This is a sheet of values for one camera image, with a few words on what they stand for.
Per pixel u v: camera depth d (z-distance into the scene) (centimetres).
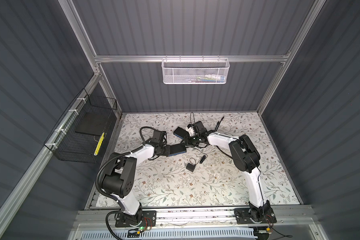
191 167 91
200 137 81
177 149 96
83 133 72
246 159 58
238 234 71
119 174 48
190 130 95
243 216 73
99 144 69
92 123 74
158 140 75
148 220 72
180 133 108
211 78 91
